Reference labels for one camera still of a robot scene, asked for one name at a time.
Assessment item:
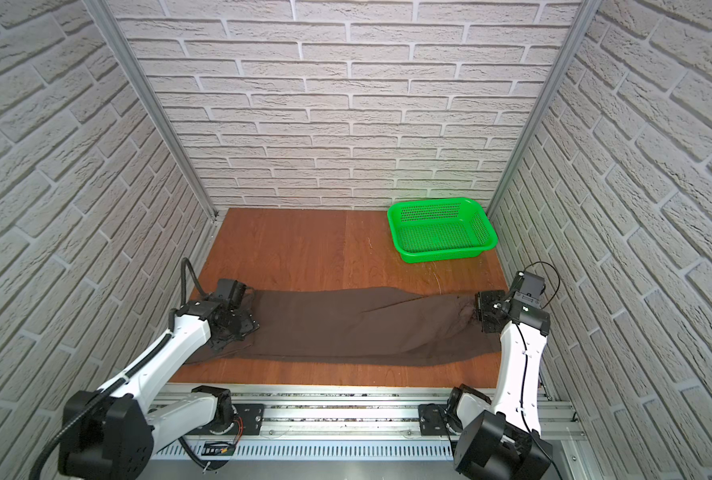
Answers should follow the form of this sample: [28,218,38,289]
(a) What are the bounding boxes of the brown trousers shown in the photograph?
[187,287,501,366]

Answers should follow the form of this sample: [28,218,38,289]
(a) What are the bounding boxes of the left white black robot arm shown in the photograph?
[57,279,259,479]

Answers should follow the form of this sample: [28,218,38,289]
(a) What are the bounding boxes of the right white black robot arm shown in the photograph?
[444,270,553,479]

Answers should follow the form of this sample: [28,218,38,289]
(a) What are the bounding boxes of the green plastic basket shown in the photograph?
[387,198,498,264]

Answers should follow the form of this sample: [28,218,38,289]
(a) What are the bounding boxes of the small black electronics box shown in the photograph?
[202,441,238,457]

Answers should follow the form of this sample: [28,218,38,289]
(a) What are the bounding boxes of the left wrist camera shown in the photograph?
[213,279,247,309]

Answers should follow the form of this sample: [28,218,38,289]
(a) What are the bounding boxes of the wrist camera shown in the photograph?
[511,271,546,308]
[213,279,247,309]

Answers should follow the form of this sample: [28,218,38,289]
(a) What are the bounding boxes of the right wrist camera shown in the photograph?
[511,271,546,308]

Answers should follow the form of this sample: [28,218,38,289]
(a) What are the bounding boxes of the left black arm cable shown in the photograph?
[28,257,210,480]

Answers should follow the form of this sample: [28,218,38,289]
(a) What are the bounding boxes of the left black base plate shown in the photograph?
[193,403,265,437]

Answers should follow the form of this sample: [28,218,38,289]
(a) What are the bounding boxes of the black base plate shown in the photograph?
[418,404,463,436]
[193,403,265,437]

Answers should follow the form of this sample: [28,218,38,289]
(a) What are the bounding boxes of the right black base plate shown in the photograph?
[418,404,463,436]

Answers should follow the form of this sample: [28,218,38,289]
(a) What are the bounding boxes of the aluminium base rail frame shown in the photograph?
[144,383,591,480]

